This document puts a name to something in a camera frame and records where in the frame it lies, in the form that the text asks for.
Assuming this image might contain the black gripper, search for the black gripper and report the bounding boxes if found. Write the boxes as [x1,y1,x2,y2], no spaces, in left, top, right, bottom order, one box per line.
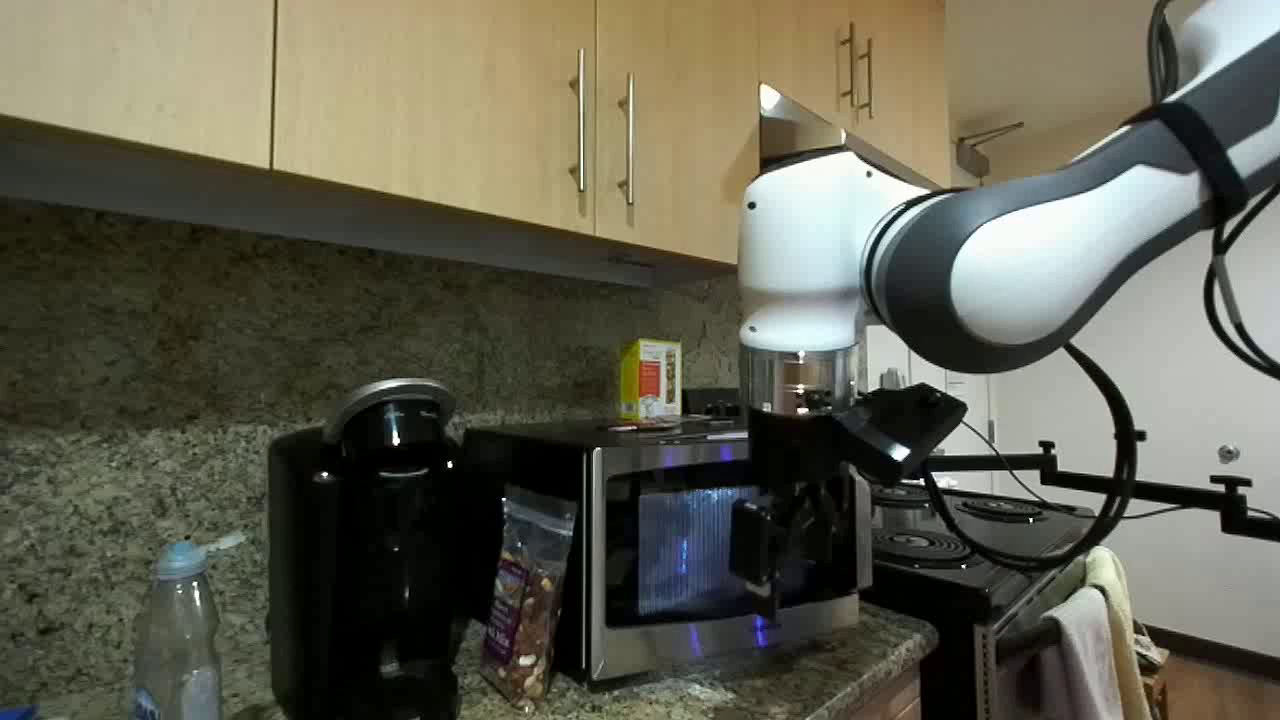
[730,404,847,617]

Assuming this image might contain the silver black microwave body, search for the silver black microwave body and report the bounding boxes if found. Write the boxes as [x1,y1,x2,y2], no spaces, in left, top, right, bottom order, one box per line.
[462,416,876,688]

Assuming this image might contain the light wood cabinet door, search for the light wood cabinet door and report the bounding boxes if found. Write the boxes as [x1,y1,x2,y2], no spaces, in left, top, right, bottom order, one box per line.
[271,0,596,236]
[0,0,277,172]
[591,0,769,269]

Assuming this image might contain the black stove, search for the black stove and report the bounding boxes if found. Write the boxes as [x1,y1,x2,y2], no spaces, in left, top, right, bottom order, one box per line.
[864,485,1112,720]

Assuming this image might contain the yellow red carton box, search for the yellow red carton box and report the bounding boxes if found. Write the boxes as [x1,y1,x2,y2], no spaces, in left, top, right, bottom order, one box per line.
[615,335,689,428]

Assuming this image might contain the clear snack bag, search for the clear snack bag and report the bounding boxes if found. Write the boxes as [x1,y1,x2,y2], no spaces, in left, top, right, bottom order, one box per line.
[477,485,579,706]

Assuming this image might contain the white hanging towel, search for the white hanging towel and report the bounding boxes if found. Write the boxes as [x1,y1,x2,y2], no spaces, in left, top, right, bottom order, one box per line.
[1034,583,1125,720]

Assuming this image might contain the yellow hanging towel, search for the yellow hanging towel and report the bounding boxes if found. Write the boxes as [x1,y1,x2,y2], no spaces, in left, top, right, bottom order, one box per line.
[1079,544,1153,720]

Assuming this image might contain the black coffee maker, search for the black coffee maker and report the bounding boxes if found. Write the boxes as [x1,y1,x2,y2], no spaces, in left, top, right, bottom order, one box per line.
[263,375,473,720]

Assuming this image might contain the silver range hood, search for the silver range hood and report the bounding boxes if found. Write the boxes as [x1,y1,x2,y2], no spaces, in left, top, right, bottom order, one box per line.
[757,78,937,190]

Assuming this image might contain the light wood upper cabinet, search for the light wood upper cabinet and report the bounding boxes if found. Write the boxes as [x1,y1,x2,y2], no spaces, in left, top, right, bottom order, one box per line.
[757,0,952,186]

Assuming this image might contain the clear plastic water bottle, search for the clear plastic water bottle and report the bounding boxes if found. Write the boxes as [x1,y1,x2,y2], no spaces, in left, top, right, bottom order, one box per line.
[130,533,254,720]

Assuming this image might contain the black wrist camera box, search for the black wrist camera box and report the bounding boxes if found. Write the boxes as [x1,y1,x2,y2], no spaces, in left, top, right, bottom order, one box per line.
[837,381,972,493]

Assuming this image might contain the thick black cable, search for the thick black cable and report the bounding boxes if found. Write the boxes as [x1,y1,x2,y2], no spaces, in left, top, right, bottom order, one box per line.
[918,341,1144,574]

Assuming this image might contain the silver cabinet bar handle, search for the silver cabinet bar handle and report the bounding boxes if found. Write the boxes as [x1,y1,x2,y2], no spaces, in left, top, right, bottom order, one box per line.
[615,71,641,213]
[567,42,591,197]
[857,36,880,119]
[837,19,860,107]

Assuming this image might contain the black cable bundle with strap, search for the black cable bundle with strap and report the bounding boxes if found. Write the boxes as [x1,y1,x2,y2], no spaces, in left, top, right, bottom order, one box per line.
[1153,0,1280,382]

